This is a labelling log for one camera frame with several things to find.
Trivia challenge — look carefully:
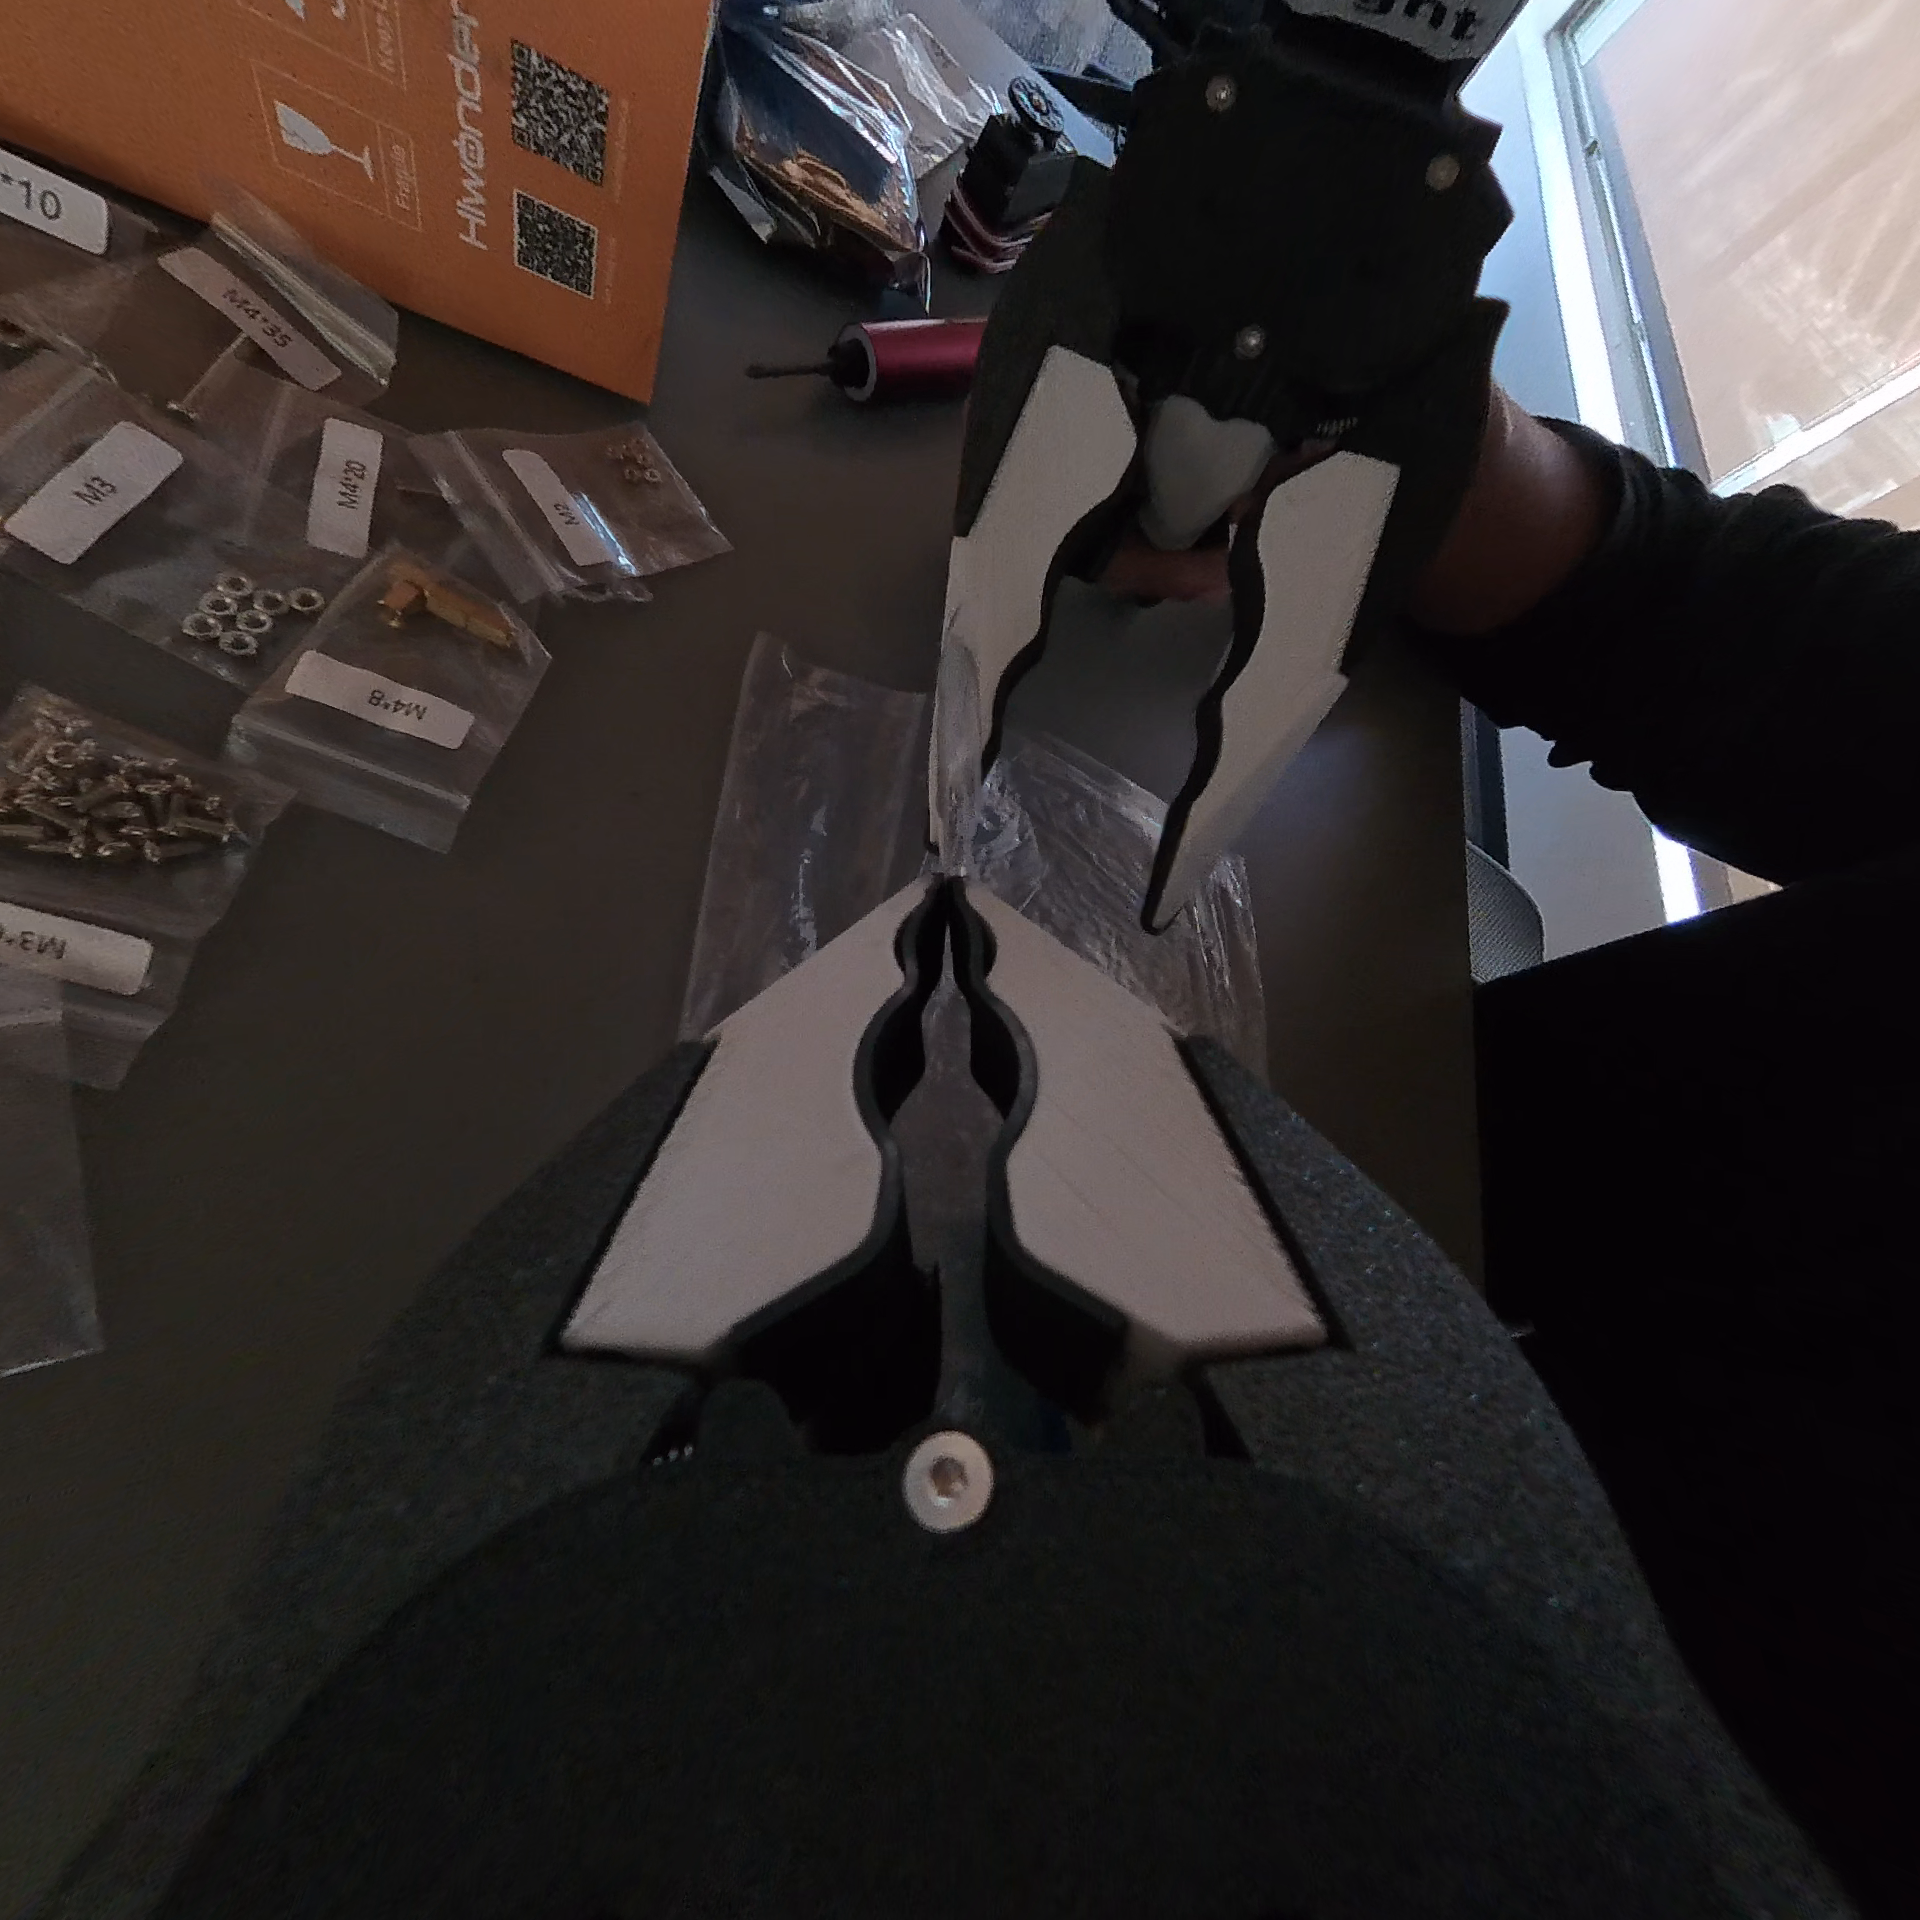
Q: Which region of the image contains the grey chair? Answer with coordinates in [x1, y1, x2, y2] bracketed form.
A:
[1470, 838, 1547, 985]

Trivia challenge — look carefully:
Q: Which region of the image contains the beige roller blind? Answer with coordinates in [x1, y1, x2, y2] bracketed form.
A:
[1575, 0, 1920, 496]

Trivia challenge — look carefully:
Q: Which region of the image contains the pile of small screw bags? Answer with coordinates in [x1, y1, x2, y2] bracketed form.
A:
[0, 142, 735, 1382]

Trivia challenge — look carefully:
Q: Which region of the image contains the silver antistatic bag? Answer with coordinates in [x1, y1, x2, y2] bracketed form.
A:
[704, 0, 1021, 279]

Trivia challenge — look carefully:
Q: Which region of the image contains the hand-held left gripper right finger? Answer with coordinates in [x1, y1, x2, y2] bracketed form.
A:
[951, 878, 1333, 1353]

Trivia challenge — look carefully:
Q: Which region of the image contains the person's dark clothing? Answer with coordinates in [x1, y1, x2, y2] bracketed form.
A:
[1475, 884, 1920, 1920]

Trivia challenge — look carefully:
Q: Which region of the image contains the large clear plastic bag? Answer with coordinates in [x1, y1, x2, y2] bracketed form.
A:
[680, 630, 1267, 1080]

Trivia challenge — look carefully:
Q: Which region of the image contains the orange white cardboard box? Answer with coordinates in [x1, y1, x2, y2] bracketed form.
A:
[0, 0, 712, 406]

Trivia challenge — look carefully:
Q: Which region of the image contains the black servo with wires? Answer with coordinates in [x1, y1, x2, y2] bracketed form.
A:
[943, 76, 1114, 279]

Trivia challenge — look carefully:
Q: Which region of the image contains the person's right hand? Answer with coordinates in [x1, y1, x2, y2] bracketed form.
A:
[1102, 385, 1618, 639]

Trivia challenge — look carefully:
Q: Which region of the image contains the person's right forearm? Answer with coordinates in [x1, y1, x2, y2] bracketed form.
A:
[1439, 421, 1920, 903]

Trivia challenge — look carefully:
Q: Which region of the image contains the red screwdriver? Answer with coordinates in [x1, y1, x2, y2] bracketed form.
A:
[750, 317, 984, 406]

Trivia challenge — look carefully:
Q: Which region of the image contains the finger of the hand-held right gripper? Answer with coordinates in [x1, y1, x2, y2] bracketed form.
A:
[1141, 449, 1407, 934]
[942, 347, 1145, 784]

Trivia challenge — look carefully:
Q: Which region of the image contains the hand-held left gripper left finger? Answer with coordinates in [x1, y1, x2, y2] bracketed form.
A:
[559, 878, 951, 1361]

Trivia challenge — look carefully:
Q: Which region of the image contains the small clear zip bag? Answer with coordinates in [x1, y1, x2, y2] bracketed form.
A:
[918, 630, 1040, 889]

